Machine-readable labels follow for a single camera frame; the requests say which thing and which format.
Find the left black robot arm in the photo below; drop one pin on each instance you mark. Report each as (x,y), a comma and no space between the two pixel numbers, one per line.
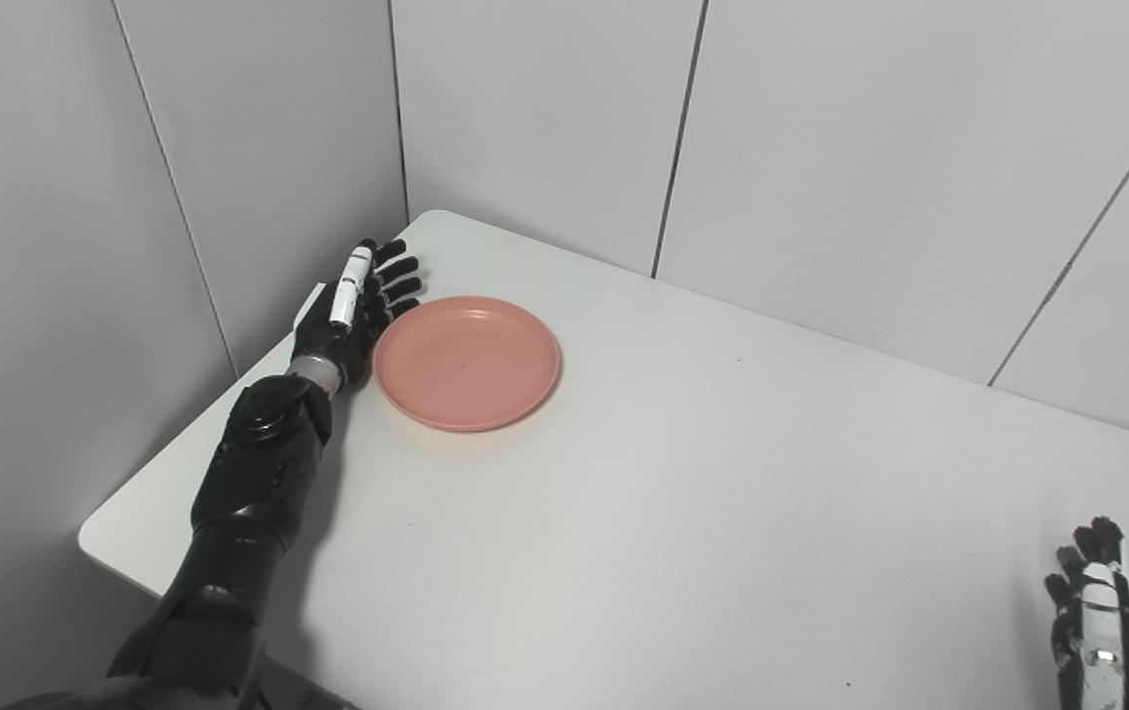
(229,552)

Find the pink round plate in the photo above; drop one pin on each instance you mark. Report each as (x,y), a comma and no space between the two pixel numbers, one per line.
(466,363)

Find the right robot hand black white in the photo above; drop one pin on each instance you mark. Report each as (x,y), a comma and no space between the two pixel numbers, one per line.
(1106,631)

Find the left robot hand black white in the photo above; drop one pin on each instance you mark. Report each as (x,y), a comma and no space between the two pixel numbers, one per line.
(352,316)

